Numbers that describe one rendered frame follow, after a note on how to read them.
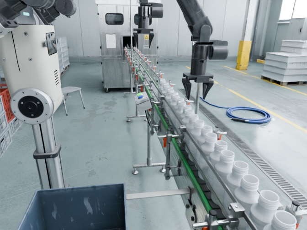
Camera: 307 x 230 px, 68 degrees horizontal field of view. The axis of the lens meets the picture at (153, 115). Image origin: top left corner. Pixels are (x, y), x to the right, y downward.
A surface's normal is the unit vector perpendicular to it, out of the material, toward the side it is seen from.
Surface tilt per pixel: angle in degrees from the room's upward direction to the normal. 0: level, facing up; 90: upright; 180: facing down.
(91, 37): 90
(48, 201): 90
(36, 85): 101
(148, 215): 0
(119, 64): 90
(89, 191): 90
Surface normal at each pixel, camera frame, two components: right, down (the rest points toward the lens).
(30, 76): 0.15, 0.52
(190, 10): 0.02, 0.25
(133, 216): 0.01, -0.93
